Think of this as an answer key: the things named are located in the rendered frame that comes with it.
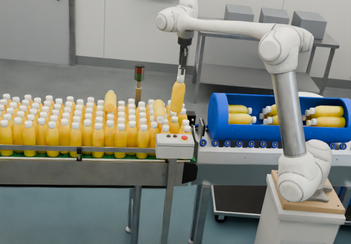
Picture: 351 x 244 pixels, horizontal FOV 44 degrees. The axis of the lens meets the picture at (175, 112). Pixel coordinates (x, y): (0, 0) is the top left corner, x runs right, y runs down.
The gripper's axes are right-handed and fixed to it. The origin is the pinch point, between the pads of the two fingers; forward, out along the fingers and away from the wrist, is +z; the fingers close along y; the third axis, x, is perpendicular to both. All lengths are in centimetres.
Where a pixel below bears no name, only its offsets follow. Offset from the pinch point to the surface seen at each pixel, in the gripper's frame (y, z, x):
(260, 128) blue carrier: -1, 32, -50
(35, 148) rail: -8, 45, 78
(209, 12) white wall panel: 339, 51, -83
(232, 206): 43, 127, -59
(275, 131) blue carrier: -1, 34, -60
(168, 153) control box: -21.0, 38.6, 5.4
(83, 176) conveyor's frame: -10, 63, 51
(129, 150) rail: -8, 45, 26
